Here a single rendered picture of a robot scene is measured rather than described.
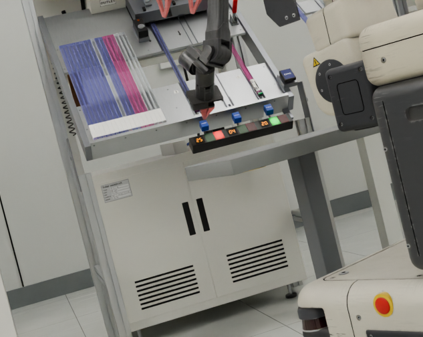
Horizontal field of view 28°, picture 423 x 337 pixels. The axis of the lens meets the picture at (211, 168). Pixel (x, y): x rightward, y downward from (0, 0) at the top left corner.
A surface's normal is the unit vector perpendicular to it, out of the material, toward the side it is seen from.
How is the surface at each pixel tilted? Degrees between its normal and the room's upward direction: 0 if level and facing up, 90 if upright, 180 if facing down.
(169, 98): 45
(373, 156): 90
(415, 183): 90
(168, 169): 90
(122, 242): 90
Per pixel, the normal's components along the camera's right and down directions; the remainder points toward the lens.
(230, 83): 0.00, -0.69
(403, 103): -0.73, 0.22
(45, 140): 0.24, 0.00
